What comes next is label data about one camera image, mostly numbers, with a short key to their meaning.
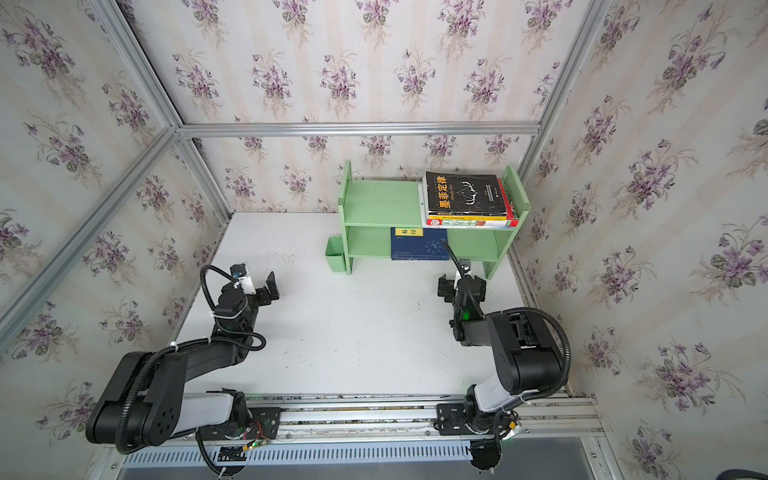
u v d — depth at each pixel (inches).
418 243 36.8
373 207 33.9
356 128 43.7
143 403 16.3
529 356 17.8
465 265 31.4
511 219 30.8
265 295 31.5
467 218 30.5
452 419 28.7
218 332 26.9
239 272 29.2
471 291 27.5
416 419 29.6
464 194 31.5
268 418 28.9
